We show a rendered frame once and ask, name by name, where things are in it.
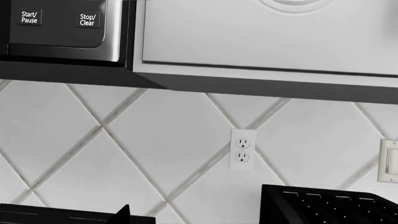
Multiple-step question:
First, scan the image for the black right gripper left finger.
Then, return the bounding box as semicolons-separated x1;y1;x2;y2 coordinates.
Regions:
0;202;156;224

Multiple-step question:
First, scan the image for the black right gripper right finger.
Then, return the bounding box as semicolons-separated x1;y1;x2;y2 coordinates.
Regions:
259;184;398;224

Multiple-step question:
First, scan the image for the black microwave control panel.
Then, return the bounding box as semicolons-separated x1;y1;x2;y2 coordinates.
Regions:
0;0;175;90

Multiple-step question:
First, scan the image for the white duplex power outlet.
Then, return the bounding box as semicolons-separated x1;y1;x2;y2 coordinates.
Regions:
229;127;258;172

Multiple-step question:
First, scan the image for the white wall light switch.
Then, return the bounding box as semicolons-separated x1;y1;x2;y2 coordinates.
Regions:
377;138;398;184

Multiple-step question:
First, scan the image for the white wall cabinet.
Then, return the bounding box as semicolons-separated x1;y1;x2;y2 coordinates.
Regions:
132;0;398;105

